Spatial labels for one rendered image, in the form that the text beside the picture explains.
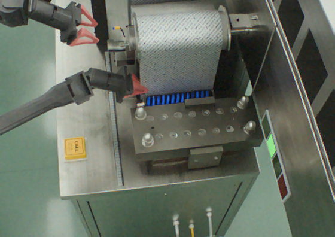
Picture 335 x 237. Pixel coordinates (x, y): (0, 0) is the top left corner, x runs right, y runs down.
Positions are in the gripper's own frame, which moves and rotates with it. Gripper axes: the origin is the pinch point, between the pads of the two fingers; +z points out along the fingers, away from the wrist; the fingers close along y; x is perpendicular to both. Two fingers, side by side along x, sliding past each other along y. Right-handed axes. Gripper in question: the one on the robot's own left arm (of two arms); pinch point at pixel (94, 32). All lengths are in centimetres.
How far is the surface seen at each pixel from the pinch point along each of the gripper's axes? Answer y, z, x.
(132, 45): 1.9, 11.1, 2.5
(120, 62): -2.6, 17.1, -10.1
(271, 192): 10, 146, -48
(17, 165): -23, 43, -136
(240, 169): 29, 58, -4
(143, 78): 4.7, 21.7, -5.5
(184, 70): 4.6, 29.6, 4.1
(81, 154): 18.0, 17.8, -35.3
